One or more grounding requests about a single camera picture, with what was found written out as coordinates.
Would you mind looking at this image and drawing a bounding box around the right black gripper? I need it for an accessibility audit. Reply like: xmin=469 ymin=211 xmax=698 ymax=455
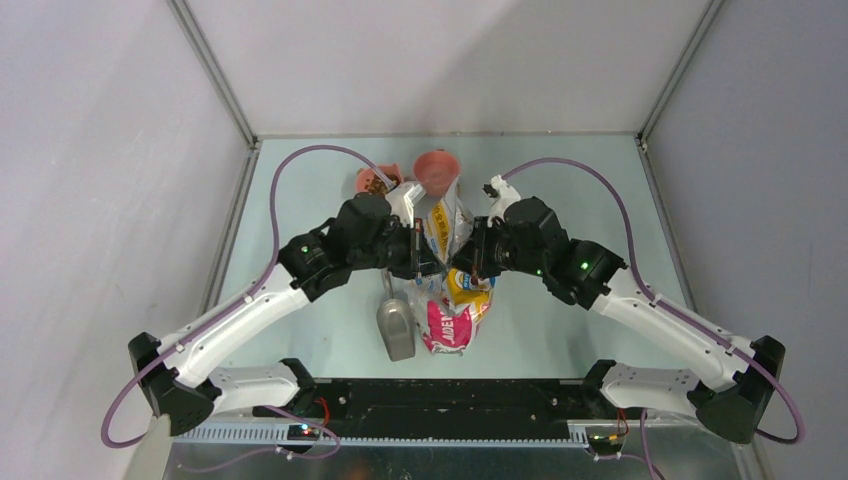
xmin=450 ymin=217 xmax=546 ymax=280

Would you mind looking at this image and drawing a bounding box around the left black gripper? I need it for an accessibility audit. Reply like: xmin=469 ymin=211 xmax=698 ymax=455
xmin=349 ymin=216 xmax=444 ymax=279

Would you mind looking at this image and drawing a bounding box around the cat food bag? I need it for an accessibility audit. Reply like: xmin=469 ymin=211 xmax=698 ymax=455
xmin=406 ymin=179 xmax=495 ymax=355

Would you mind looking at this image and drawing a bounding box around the metal food scoop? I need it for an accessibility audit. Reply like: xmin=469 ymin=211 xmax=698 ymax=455
xmin=376 ymin=269 xmax=416 ymax=362

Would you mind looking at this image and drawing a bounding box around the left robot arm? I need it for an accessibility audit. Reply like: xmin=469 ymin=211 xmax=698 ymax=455
xmin=128 ymin=185 xmax=441 ymax=437

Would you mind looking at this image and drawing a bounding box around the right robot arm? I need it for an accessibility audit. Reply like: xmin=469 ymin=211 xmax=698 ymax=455
xmin=450 ymin=197 xmax=786 ymax=444

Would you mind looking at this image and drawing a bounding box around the empty pink bowl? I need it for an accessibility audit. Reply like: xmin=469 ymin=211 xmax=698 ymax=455
xmin=412 ymin=150 xmax=460 ymax=197

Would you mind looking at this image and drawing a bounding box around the pink bowl with kibble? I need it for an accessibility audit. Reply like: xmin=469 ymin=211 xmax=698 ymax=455
xmin=354 ymin=164 xmax=404 ymax=196

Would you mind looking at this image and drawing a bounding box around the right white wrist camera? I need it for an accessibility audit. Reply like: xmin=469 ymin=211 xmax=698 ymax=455
xmin=483 ymin=175 xmax=522 ymax=224

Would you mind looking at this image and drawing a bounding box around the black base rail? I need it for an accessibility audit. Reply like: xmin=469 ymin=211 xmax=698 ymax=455
xmin=286 ymin=379 xmax=640 ymax=441

